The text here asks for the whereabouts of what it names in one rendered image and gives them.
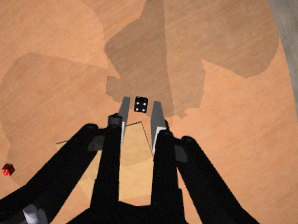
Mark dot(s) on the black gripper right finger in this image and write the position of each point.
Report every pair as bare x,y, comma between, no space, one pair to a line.
212,198

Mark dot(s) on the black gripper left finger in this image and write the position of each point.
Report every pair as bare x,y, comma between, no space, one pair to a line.
47,191

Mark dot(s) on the red die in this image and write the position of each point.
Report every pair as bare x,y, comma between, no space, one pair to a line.
8,169

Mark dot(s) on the black die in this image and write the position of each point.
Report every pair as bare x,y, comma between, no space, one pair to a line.
141,104

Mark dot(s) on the beige square mat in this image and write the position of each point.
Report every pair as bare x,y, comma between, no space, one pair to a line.
136,165

